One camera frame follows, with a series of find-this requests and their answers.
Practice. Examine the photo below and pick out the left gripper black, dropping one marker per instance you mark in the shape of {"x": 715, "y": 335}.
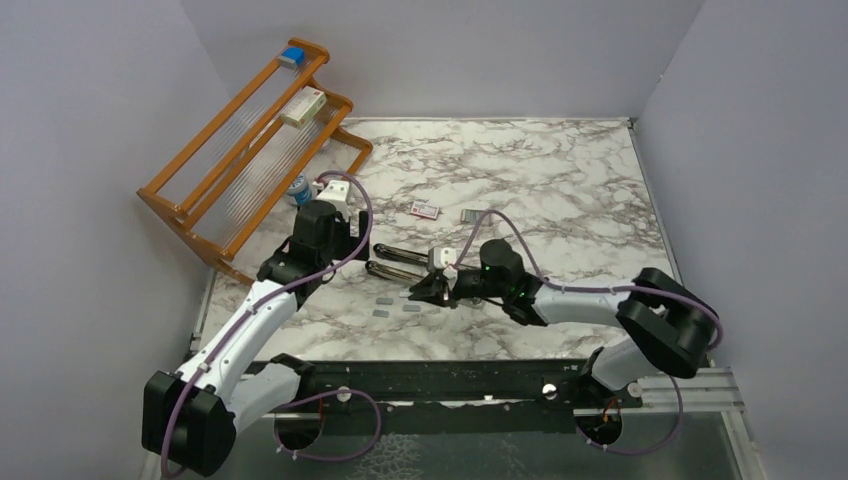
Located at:
{"x": 352, "y": 242}

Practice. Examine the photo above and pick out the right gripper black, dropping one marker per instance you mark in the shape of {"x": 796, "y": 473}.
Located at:
{"x": 435, "y": 290}

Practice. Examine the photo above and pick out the black stapler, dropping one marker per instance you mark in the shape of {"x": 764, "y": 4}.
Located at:
{"x": 396, "y": 254}

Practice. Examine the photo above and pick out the red white staple box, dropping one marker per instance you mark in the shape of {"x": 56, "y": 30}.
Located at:
{"x": 424, "y": 210}

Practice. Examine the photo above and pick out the silver staple strip tray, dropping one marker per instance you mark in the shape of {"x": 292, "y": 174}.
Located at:
{"x": 473, "y": 216}

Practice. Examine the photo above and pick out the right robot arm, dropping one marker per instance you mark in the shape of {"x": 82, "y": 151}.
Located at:
{"x": 668, "y": 329}

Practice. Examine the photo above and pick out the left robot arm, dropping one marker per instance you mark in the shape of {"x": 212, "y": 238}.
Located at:
{"x": 192, "y": 416}

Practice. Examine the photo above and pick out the blue white jar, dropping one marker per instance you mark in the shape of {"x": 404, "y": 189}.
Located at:
{"x": 300, "y": 191}

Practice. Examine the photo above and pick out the orange wooden shelf rack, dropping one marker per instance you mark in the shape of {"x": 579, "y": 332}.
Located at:
{"x": 219, "y": 188}

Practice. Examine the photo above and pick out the white red box on shelf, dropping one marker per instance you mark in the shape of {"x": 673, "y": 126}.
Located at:
{"x": 302, "y": 107}

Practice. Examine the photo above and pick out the blue grey eraser block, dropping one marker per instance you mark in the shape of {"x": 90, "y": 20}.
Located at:
{"x": 291, "y": 58}

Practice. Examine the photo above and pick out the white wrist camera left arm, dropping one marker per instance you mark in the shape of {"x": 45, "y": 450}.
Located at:
{"x": 337, "y": 193}

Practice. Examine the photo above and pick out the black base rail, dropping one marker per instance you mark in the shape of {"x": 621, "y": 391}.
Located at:
{"x": 354, "y": 398}

